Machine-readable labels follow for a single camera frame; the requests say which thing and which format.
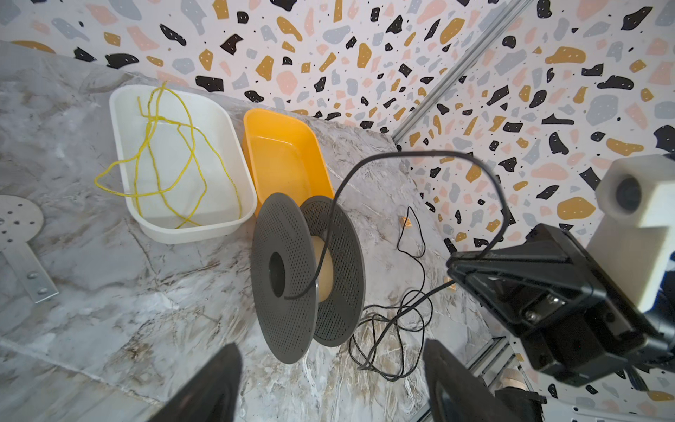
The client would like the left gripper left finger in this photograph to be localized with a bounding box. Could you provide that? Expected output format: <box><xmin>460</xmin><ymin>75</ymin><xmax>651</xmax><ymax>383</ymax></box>
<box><xmin>149</xmin><ymin>343</ymin><xmax>243</xmax><ymax>422</ymax></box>

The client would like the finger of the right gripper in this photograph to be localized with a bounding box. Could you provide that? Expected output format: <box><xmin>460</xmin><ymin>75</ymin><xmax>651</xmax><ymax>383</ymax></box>
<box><xmin>446</xmin><ymin>223</ymin><xmax>606</xmax><ymax>274</ymax></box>
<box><xmin>448</xmin><ymin>263</ymin><xmax>628</xmax><ymax>338</ymax></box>

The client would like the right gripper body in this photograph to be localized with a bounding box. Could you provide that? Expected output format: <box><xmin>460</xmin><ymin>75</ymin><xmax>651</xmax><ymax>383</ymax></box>
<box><xmin>520</xmin><ymin>305</ymin><xmax>674</xmax><ymax>387</ymax></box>

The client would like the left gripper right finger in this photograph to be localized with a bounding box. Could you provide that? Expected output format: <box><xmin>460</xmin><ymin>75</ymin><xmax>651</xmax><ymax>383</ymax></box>
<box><xmin>422</xmin><ymin>339</ymin><xmax>509</xmax><ymax>421</ymax></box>

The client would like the black cable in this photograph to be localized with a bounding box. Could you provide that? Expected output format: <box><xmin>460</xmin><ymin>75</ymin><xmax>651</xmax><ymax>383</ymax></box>
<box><xmin>284</xmin><ymin>149</ymin><xmax>513</xmax><ymax>383</ymax></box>

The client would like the grey cable spool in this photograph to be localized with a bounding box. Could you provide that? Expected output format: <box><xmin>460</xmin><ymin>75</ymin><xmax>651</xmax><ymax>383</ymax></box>
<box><xmin>251</xmin><ymin>193</ymin><xmax>366</xmax><ymax>364</ymax></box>

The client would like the white rectangular tray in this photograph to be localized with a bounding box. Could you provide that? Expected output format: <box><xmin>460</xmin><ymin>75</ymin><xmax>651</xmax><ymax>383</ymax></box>
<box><xmin>94</xmin><ymin>84</ymin><xmax>258</xmax><ymax>244</ymax></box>

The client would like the yellow rectangular tray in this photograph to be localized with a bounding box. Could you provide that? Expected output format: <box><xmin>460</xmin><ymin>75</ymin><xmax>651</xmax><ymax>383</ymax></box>
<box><xmin>243</xmin><ymin>108</ymin><xmax>334</xmax><ymax>214</ymax></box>

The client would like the perforated metal plate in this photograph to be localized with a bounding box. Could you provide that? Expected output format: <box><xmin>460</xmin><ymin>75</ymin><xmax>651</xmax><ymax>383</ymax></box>
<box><xmin>1</xmin><ymin>195</ymin><xmax>59</xmax><ymax>303</ymax></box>

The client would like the wooden mallet handle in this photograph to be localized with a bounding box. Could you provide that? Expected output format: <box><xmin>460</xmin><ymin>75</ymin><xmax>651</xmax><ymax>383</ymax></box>
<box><xmin>497</xmin><ymin>367</ymin><xmax>529</xmax><ymax>392</ymax></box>

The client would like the yellow cable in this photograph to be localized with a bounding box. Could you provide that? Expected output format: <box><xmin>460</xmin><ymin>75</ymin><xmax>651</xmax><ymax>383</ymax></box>
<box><xmin>93</xmin><ymin>81</ymin><xmax>244</xmax><ymax>230</ymax></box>

